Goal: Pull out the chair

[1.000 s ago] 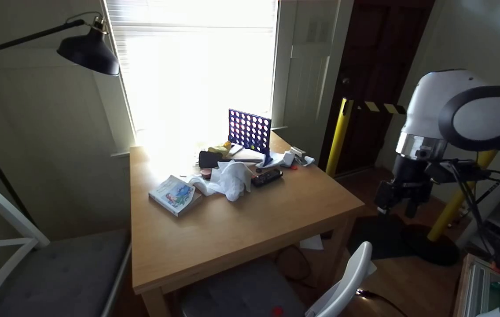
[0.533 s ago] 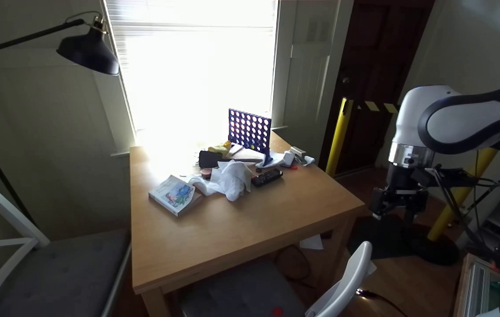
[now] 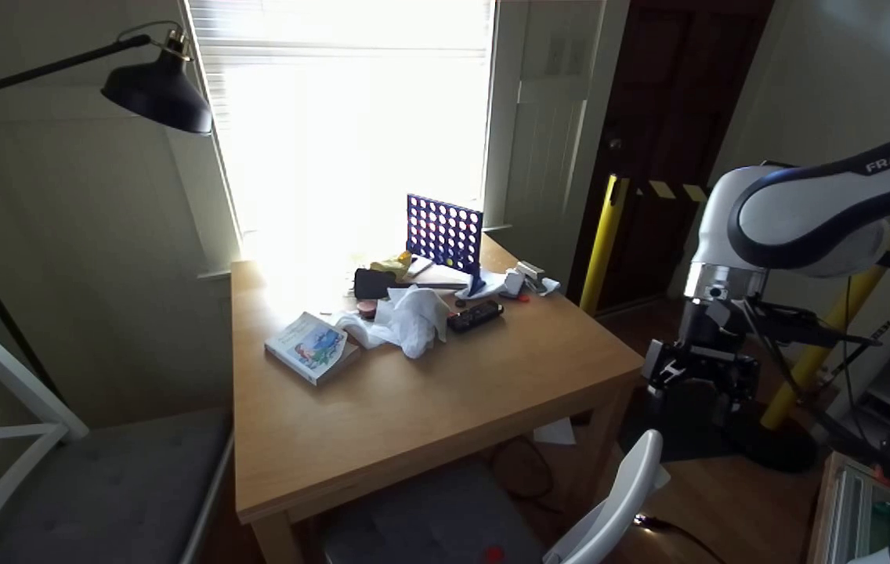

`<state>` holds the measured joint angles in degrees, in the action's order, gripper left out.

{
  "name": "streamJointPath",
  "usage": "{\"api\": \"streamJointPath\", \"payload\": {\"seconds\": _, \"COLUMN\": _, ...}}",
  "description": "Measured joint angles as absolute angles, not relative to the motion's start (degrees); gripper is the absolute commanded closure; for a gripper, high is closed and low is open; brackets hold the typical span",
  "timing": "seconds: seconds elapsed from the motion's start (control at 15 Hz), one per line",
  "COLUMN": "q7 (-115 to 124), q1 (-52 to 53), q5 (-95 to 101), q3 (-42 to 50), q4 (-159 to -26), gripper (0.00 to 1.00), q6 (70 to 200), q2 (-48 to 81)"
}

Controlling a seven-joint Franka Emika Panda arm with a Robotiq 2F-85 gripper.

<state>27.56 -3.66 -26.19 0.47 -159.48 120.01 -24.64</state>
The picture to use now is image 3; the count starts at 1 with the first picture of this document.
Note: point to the black remote control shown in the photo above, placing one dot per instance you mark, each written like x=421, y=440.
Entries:
x=476, y=315

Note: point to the illustrated book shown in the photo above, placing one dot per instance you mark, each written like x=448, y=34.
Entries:
x=310, y=346

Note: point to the yellow crumpled item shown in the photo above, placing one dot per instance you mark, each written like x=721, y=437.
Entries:
x=394, y=265

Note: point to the yellow and black tape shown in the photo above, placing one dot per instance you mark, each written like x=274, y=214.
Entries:
x=660, y=189

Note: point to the blue grid board game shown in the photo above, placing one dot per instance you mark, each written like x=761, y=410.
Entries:
x=445, y=231

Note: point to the white crumpled cloth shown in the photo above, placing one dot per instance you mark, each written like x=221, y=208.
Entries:
x=414, y=317

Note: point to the window with white blinds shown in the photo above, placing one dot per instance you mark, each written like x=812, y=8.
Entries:
x=351, y=133

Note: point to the red pen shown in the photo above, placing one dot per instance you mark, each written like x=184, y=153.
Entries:
x=517, y=297

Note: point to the white chair with grey cushion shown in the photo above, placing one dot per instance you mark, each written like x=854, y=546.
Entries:
x=609, y=509
x=108, y=493

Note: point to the black floor lamp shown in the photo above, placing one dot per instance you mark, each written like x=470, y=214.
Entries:
x=159, y=90

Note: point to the flat notebook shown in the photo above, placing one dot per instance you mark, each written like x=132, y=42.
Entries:
x=441, y=276

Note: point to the small red round item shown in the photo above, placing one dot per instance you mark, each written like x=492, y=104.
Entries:
x=367, y=309

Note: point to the white paper sheet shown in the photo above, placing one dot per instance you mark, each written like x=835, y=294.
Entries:
x=556, y=432

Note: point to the dark wooden door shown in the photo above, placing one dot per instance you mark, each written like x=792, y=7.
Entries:
x=672, y=117

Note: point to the black round base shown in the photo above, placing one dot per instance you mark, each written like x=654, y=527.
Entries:
x=774, y=442

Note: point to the yellow pole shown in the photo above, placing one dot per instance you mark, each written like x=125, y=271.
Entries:
x=837, y=321
x=602, y=243

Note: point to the small red object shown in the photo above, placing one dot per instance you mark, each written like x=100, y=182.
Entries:
x=494, y=554

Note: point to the black wallet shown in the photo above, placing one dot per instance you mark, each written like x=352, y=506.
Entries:
x=373, y=283

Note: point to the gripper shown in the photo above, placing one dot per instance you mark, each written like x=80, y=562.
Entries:
x=707, y=376

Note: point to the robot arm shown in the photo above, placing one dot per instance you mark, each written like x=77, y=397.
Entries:
x=805, y=215

